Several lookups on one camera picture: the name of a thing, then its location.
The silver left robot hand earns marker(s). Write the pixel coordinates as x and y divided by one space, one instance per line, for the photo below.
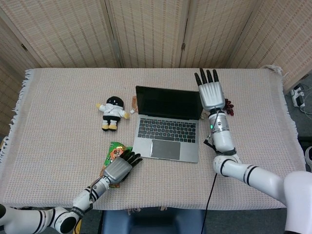
118 168

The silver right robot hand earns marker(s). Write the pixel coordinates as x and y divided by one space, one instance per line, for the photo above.
211 93

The silver laptop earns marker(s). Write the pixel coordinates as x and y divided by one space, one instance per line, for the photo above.
168 126

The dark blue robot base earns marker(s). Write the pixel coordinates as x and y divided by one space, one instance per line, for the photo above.
151 221

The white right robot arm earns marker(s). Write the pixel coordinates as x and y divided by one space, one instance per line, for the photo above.
256 173

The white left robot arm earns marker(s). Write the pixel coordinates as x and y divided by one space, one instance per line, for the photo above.
48 217

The green snack bag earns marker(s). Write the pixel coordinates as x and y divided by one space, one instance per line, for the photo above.
115 152

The dark red fake grapes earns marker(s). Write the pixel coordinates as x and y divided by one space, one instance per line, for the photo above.
229 107

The brass screen hinge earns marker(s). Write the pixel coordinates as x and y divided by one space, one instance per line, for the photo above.
184 46
24 47

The black and white plush doll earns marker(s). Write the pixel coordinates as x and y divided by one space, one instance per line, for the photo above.
112 112

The white woven tablecloth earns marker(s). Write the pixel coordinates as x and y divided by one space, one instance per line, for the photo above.
61 146

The orange spout pouch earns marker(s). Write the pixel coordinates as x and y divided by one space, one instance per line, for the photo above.
134 104

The white power strip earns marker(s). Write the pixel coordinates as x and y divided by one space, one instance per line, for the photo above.
298 96

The woven folding screen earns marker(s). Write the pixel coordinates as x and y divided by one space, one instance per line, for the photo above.
151 31

